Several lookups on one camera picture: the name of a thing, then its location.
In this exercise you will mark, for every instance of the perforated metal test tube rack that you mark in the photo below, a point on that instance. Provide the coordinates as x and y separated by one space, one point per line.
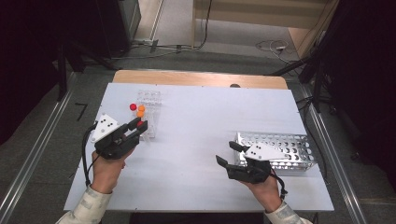
295 149

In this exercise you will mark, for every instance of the black metal stand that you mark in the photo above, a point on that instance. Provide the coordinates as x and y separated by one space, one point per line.
317 84
62 71

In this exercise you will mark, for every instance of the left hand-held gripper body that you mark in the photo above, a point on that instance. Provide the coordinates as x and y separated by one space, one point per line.
106 127

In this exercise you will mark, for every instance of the person's right hand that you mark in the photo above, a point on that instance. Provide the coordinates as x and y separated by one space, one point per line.
264 193

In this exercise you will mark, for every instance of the red capped test tube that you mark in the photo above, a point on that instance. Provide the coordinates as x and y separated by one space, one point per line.
133 107
140 123

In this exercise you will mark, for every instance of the white work board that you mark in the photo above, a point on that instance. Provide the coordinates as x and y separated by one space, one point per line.
193 174

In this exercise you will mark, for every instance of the dark round table grommet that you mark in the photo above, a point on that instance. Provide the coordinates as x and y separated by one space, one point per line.
235 86

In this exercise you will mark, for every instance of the metal floor rail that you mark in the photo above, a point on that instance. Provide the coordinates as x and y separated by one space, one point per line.
34 149
348 193

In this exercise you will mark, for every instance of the wooden table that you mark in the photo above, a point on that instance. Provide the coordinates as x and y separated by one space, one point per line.
199 79

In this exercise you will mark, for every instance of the light wooden furniture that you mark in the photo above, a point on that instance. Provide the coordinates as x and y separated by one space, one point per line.
264 12

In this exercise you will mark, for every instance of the clear plastic test tube rack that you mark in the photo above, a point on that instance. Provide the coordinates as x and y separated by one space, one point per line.
152 102

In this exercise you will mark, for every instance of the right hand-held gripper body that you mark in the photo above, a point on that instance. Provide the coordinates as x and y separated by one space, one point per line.
264 151

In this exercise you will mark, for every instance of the dark cabinet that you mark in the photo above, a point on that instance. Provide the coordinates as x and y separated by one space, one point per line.
121 25

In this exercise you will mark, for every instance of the person's left hand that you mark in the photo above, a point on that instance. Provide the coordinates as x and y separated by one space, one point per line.
107 172

